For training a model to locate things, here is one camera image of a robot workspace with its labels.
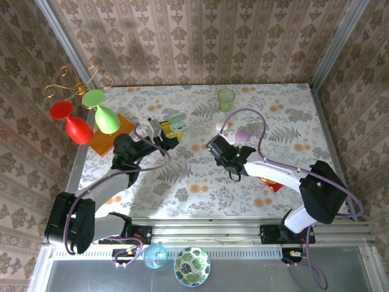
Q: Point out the light green small lid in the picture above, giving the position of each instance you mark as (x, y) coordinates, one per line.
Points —
(177, 121)

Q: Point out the purple earbud charging case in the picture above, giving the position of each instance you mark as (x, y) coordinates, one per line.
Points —
(243, 136)

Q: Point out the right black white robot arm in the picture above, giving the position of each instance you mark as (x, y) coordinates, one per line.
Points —
(273, 173)

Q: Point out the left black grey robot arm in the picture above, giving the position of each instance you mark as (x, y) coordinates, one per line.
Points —
(70, 225)

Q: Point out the orange wooden base board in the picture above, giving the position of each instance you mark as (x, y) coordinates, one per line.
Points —
(106, 141)

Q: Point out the floral tablecloth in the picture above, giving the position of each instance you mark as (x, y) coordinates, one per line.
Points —
(170, 100)

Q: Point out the green plastic goblet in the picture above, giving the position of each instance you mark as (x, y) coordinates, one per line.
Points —
(106, 120)

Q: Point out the red plastic goblet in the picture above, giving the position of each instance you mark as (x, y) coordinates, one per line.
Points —
(79, 130)

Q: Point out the green translucent plastic cup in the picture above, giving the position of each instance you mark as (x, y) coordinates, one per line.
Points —
(226, 100)

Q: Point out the red gold snack packet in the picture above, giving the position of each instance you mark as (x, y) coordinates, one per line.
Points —
(275, 187)

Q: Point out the black connector block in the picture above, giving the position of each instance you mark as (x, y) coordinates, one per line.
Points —
(287, 257)
(121, 253)

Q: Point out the blue glass cup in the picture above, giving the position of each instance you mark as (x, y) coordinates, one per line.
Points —
(152, 261)

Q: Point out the green leaf print bowl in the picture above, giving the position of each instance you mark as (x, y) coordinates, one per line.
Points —
(191, 267)

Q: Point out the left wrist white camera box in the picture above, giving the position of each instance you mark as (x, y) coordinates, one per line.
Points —
(154, 129)

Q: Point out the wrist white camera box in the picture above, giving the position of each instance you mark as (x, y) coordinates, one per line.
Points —
(154, 129)
(229, 136)

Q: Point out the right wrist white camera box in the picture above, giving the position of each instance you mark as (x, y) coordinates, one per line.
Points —
(229, 136)

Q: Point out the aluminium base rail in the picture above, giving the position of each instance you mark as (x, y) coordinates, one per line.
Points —
(212, 234)

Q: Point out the aluminium frame post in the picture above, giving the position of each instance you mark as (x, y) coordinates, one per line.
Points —
(340, 39)
(62, 39)

